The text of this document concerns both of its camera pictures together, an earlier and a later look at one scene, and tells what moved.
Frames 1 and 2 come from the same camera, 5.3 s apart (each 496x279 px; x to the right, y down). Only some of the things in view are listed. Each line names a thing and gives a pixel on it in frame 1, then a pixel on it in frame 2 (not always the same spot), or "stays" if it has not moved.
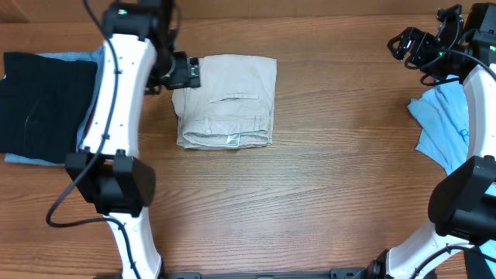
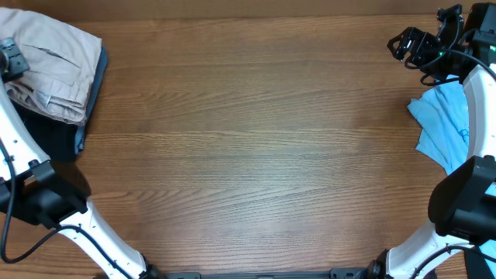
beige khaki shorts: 233,107 → 62,62
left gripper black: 187,77 → 18,63
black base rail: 335,273 stays
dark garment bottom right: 477,266 stays
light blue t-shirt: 444,133 stays
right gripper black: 419,43 stays
